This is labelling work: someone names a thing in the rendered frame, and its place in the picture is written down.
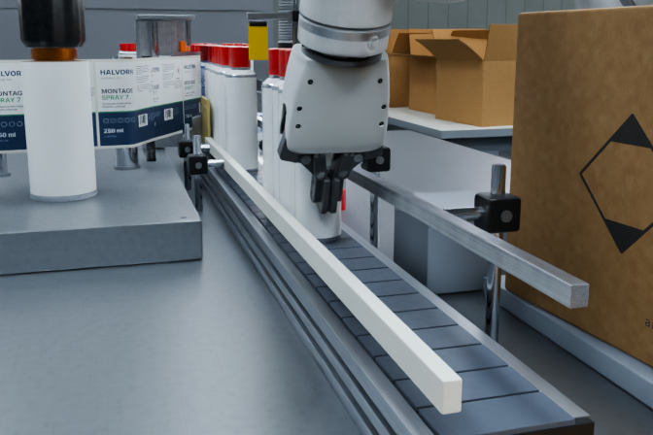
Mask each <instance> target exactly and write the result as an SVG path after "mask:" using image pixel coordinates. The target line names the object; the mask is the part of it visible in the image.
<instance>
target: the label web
mask: <svg viewBox="0 0 653 435"><path fill-rule="evenodd" d="M76 60H85V61H88V64H89V79H90V95H91V111H92V127H93V143H94V149H95V150H99V149H119V148H134V147H138V146H141V145H144V144H147V143H149V142H152V141H155V140H158V139H162V138H165V137H168V136H172V135H175V134H179V133H182V132H183V123H188V124H189V130H192V121H191V118H192V117H196V116H200V115H201V106H200V103H201V102H200V96H201V78H200V55H192V56H171V55H160V56H159V57H151V58H142V57H141V58H133V59H76ZM21 61H30V60H0V153H16V152H27V145H26V134H25V121H24V109H23V97H22V84H21V72H20V62H21Z"/></svg>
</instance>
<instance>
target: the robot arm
mask: <svg viewBox="0 0 653 435"><path fill-rule="evenodd" d="M396 1H397V0H300V5H299V19H298V31H297V39H298V41H299V42H300V43H301V44H295V45H294V46H293V47H292V51H291V55H290V58H289V62H288V66H287V71H286V76H285V80H284V86H283V92H282V98H281V105H280V113H279V131H280V134H283V135H282V138H281V141H280V144H279V147H278V149H277V152H278V154H279V157H280V159H281V160H284V161H288V162H294V163H301V164H302V165H303V166H304V167H305V168H306V169H307V170H308V171H310V172H311V173H312V180H311V189H310V198H311V201H312V203H316V205H317V207H318V209H319V211H320V213H321V214H326V213H327V211H329V212H330V213H331V214H334V213H336V209H337V201H341V200H342V192H343V184H344V180H345V179H347V178H348V177H349V175H350V171H351V170H353V169H354V168H355V167H356V166H357V165H358V164H360V163H361V162H362V161H363V160H364V159H365V160H366V159H370V158H374V157H377V156H380V155H382V153H383V144H384V142H385V138H386V133H387V127H388V117H389V103H390V73H389V59H388V55H387V53H386V49H387V48H388V42H389V38H390V36H391V23H392V18H393V11H394V5H395V2H396ZM416 1H425V2H433V3H457V2H463V1H465V0H416ZM645 5H653V0H574V6H575V10H579V9H595V8H612V7H629V6H645ZM326 153H333V155H332V159H331V163H330V164H329V166H327V162H326Z"/></svg>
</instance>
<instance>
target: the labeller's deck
mask: <svg viewBox="0 0 653 435"><path fill-rule="evenodd" d="M155 153H156V157H155V158H156V161H151V162H150V161H147V155H146V149H142V146H138V163H139V164H141V168H140V169H136V170H115V169H114V168H113V166H114V165H115V164H116V160H115V149H99V150H94V158H95V174H96V188H97V194H96V195H95V196H93V197H90V198H87V199H83V200H77V201H68V202H41V201H36V200H33V199H32V198H30V182H29V170H28V158H27V152H16V153H7V162H8V172H10V173H11V176H10V177H5V178H0V275H5V274H17V273H30V272H43V271H55V270H67V269H80V268H92V267H105V266H118V265H130V264H142V263H155V262H167V261H180V260H193V259H201V258H202V257H203V244H202V221H201V219H200V217H199V215H198V213H197V211H196V210H195V208H194V206H193V204H192V202H191V200H190V198H189V195H188V193H187V191H186V189H185V187H184V185H183V183H182V181H181V179H180V177H179V175H178V173H177V171H176V169H175V167H174V165H173V163H172V161H171V159H170V157H169V155H168V153H167V151H166V149H165V148H155Z"/></svg>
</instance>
